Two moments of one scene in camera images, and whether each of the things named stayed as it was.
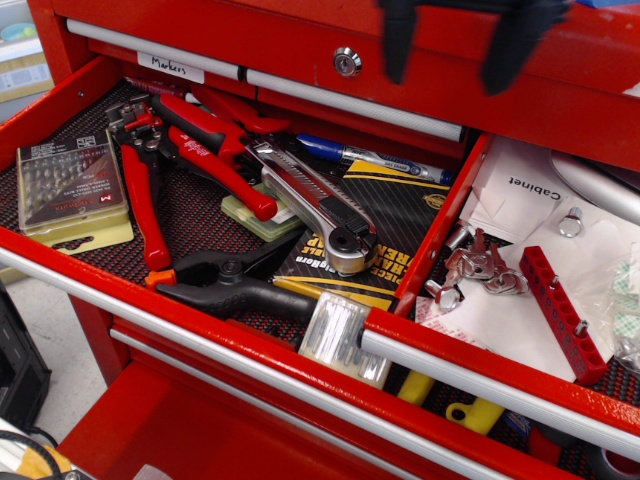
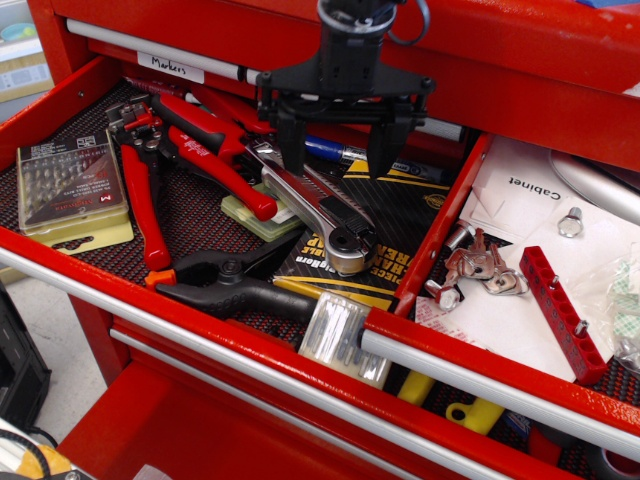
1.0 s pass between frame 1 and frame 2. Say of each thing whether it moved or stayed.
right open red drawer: stayed
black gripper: moved
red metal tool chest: stayed
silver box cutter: stayed
